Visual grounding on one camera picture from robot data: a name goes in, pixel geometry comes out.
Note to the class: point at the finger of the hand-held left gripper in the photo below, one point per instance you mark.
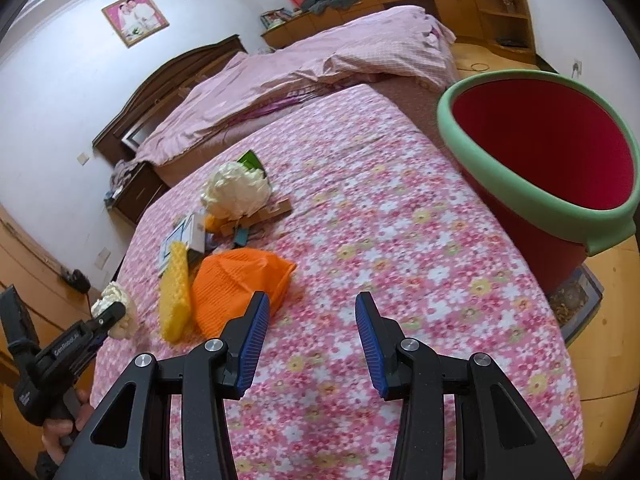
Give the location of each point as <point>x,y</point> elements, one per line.
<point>111,317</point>

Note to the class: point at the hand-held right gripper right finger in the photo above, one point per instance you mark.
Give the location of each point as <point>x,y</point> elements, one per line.
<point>370,345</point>

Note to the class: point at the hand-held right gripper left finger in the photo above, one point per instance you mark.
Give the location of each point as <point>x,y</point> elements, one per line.
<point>252,340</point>

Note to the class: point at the small white paper ball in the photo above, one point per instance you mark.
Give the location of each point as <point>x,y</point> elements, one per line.
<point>125,322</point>

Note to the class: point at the orange mesh bag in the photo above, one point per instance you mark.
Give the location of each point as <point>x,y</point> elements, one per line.
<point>235,280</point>

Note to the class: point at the notched wooden piece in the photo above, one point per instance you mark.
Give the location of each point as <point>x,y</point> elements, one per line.
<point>272,210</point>

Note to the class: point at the red bucket with green rim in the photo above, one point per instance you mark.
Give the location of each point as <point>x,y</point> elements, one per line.
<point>540,145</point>

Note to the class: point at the person's left hand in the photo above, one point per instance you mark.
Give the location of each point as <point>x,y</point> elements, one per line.
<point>57,432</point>

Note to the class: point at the black power adapter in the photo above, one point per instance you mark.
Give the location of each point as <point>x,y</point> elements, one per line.
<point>77,280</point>

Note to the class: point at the yellow sponge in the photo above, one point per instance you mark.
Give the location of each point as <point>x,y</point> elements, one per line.
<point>176,300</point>

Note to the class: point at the white box with blue edge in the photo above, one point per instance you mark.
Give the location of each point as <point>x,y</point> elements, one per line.
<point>175,242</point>

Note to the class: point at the blue plastic toy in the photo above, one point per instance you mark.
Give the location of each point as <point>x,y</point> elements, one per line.
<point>242,237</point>

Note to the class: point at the dark wooden nightstand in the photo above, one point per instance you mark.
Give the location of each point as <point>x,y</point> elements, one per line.
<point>142,192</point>

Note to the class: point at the pink floral blanket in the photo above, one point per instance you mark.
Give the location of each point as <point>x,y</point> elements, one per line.
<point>375,210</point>

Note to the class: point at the cloth pile on nightstand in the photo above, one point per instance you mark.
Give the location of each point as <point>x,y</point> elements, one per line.
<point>122,172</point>

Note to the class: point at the large white crumpled paper ball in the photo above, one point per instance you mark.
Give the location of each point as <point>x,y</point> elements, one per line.
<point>235,190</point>

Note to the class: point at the green packet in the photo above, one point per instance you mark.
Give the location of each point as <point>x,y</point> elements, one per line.
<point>249,161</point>

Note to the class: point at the patterned floor mat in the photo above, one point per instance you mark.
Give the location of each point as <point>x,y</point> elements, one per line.
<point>582,305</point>

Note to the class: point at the dark wooden headboard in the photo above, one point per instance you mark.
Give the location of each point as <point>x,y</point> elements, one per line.
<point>165,75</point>

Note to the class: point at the brown bed mattress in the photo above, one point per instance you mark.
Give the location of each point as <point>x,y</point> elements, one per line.
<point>415,95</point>

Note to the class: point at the wooden bed pink bedding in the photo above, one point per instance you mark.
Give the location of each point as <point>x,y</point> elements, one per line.
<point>350,45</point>

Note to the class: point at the row of books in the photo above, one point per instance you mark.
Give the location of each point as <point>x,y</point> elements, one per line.
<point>277,17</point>

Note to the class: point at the grey clothes pile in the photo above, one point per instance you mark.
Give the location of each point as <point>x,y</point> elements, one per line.
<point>327,2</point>

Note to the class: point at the wooden corner shelf unit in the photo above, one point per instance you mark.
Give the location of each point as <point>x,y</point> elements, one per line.
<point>500,20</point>

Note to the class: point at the white wall switch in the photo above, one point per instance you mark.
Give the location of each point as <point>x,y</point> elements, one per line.
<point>83,159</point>

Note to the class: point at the framed wall photo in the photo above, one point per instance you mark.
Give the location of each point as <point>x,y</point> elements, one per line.
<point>135,17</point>

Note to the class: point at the white wall outlet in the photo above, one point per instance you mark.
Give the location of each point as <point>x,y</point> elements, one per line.
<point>577,67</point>

